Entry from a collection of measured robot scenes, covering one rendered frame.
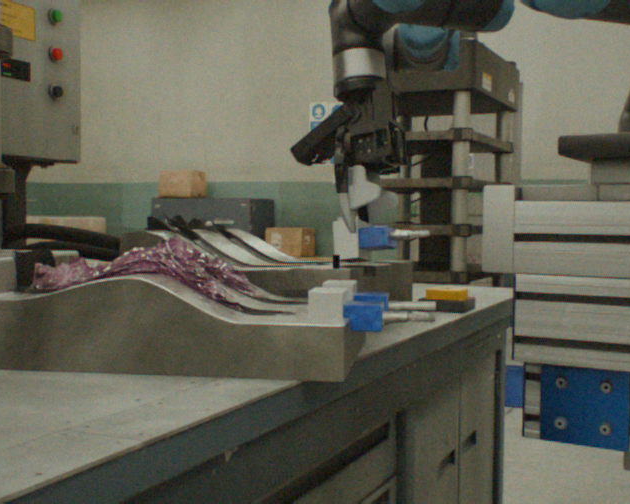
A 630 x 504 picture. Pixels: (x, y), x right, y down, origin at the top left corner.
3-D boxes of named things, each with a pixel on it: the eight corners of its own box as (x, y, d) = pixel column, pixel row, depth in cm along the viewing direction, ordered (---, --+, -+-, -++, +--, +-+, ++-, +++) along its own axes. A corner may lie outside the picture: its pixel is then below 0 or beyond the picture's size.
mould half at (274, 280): (412, 316, 134) (413, 232, 134) (349, 337, 111) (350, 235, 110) (155, 300, 155) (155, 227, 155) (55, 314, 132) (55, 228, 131)
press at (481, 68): (523, 342, 643) (530, 70, 632) (467, 376, 504) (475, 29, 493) (407, 333, 683) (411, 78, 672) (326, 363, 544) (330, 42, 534)
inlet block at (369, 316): (435, 339, 90) (435, 290, 90) (435, 347, 85) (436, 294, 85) (314, 336, 92) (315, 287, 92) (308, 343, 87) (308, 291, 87)
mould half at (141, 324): (365, 342, 107) (366, 255, 106) (343, 382, 81) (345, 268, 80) (-5, 331, 113) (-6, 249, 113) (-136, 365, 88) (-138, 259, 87)
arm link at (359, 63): (323, 55, 118) (346, 73, 126) (325, 87, 118) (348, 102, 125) (373, 44, 115) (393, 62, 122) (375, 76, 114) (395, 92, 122)
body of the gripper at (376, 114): (389, 159, 112) (383, 72, 114) (331, 169, 116) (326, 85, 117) (408, 170, 119) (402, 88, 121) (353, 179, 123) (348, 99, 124)
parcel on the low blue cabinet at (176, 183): (208, 198, 869) (208, 170, 868) (190, 197, 839) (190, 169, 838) (175, 198, 887) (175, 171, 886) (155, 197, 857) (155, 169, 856)
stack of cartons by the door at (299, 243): (355, 314, 813) (356, 228, 809) (341, 318, 784) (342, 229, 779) (278, 309, 850) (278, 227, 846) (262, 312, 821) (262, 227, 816)
